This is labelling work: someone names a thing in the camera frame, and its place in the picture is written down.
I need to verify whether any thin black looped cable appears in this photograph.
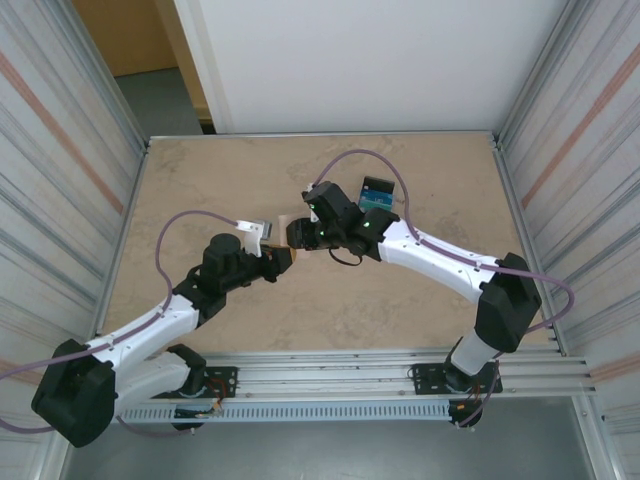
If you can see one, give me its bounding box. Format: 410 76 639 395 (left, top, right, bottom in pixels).
327 247 365 268

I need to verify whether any aluminium table side rail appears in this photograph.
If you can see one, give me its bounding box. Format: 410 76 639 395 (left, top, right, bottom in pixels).
88 139 154 362
489 132 569 357

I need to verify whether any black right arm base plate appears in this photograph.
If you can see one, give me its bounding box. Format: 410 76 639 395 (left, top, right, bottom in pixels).
408 360 502 397

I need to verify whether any white door frame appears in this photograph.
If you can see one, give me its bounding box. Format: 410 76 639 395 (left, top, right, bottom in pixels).
172 0 235 135

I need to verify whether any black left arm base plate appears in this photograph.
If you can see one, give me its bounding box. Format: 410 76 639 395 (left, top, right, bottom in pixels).
199 366 239 400

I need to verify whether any grey slotted cable duct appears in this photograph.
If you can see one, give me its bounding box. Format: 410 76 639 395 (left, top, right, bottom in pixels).
117 402 454 424

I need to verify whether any aluminium rail beam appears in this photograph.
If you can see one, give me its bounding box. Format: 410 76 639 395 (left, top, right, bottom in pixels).
52 348 599 405

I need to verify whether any wooden door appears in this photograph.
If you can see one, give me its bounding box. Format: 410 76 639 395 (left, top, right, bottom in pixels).
72 0 211 135

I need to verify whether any black credit card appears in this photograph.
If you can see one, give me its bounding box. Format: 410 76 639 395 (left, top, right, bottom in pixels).
362 174 399 194

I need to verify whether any grey-blue pouch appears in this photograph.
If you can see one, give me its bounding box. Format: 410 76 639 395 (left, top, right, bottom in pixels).
276 213 302 262

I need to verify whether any aluminium frame post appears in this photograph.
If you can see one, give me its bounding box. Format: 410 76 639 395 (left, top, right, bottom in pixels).
493 0 591 149
49 0 151 151

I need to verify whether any thin aluminium table edge rail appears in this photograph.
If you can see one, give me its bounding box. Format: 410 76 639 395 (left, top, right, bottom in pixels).
148 130 496 140

